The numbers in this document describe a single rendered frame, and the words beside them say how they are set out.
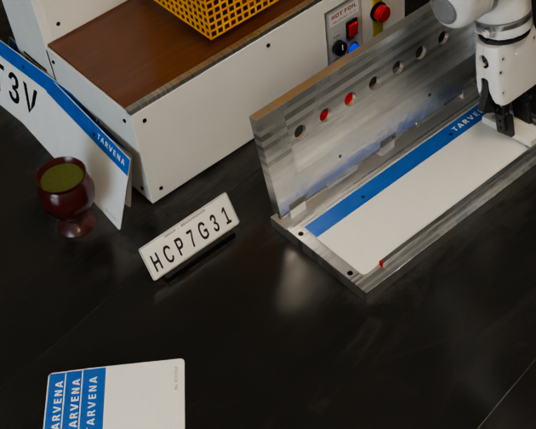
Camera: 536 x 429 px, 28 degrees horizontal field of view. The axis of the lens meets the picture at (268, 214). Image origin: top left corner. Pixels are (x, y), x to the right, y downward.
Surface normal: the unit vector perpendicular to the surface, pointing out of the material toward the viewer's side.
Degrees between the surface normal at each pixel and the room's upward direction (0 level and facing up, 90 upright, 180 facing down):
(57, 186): 0
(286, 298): 0
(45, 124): 69
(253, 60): 90
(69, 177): 0
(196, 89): 90
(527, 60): 78
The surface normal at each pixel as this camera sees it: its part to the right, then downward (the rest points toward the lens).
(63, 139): -0.79, 0.21
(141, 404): -0.10, -0.68
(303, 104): 0.61, 0.40
